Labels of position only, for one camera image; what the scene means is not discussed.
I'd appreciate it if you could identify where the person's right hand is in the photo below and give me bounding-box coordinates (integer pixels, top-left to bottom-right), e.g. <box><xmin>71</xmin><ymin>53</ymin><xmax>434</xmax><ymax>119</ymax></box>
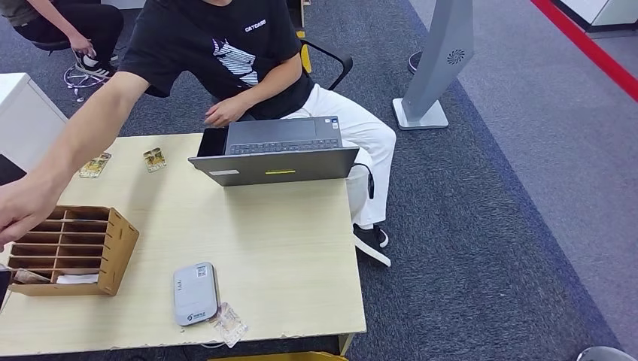
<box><xmin>0</xmin><ymin>177</ymin><xmax>61</xmax><ymax>250</ymax></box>

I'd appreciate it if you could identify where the person's left hand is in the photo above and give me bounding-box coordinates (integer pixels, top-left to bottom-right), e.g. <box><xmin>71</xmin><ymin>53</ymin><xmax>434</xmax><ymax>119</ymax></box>
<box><xmin>203</xmin><ymin>96</ymin><xmax>248</xmax><ymax>129</ymax></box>

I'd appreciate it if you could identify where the yellow printed card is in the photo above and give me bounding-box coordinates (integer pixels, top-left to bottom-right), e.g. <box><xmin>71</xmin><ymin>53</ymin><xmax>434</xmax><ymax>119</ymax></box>
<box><xmin>143</xmin><ymin>147</ymin><xmax>168</xmax><ymax>174</ymax></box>
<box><xmin>78</xmin><ymin>152</ymin><xmax>113</xmax><ymax>179</ymax></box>

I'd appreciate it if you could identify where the wooden slotted card organiser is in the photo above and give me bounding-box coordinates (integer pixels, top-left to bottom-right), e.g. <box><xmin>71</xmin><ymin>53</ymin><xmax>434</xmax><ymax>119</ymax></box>
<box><xmin>7</xmin><ymin>205</ymin><xmax>141</xmax><ymax>298</ymax></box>

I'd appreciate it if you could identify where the grey card reader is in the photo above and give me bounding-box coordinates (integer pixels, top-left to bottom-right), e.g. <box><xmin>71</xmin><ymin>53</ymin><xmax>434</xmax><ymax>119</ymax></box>
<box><xmin>172</xmin><ymin>262</ymin><xmax>220</xmax><ymax>328</ymax></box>

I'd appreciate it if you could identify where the person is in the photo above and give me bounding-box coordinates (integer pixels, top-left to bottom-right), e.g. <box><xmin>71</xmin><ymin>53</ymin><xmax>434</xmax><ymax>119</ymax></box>
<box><xmin>0</xmin><ymin>0</ymin><xmax>397</xmax><ymax>268</ymax></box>
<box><xmin>0</xmin><ymin>0</ymin><xmax>126</xmax><ymax>78</ymax></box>

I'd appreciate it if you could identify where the white card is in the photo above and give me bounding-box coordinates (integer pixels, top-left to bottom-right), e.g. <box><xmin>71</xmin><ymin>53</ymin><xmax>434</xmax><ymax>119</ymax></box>
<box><xmin>56</xmin><ymin>272</ymin><xmax>99</xmax><ymax>286</ymax></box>

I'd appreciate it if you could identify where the clear plastic card sleeve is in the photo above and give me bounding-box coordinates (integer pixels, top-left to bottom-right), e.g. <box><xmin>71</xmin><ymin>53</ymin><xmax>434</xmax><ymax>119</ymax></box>
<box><xmin>211</xmin><ymin>302</ymin><xmax>249</xmax><ymax>349</ymax></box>

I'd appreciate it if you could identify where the black smartphone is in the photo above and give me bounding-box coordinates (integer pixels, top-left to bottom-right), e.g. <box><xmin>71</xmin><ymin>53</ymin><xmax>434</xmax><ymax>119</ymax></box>
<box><xmin>196</xmin><ymin>127</ymin><xmax>229</xmax><ymax>159</ymax></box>

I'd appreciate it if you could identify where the black object under cabinet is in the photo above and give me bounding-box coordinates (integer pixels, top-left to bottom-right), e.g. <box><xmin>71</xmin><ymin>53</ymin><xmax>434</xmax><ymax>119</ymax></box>
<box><xmin>0</xmin><ymin>154</ymin><xmax>27</xmax><ymax>187</ymax></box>

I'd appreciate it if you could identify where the grey laptop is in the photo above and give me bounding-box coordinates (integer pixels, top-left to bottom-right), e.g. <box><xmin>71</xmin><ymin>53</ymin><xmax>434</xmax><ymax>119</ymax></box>
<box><xmin>187</xmin><ymin>116</ymin><xmax>361</xmax><ymax>188</ymax></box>

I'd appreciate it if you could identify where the grey kiosk stand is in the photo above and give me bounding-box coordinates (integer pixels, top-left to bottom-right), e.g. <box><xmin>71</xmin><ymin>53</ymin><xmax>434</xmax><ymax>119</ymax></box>
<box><xmin>391</xmin><ymin>0</ymin><xmax>475</xmax><ymax>132</ymax></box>

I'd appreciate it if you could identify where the yellow object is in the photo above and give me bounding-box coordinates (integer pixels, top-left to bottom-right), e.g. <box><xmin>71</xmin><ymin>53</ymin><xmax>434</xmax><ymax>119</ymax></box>
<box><xmin>208</xmin><ymin>350</ymin><xmax>350</xmax><ymax>361</ymax></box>

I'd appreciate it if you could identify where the grey rounded object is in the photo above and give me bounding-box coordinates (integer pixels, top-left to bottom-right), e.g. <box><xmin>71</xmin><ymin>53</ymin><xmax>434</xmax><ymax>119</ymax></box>
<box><xmin>577</xmin><ymin>346</ymin><xmax>635</xmax><ymax>361</ymax></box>

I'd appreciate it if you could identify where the black laptop power cable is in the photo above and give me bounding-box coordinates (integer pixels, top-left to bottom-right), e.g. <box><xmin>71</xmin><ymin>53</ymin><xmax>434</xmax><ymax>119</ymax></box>
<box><xmin>352</xmin><ymin>162</ymin><xmax>375</xmax><ymax>200</ymax></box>

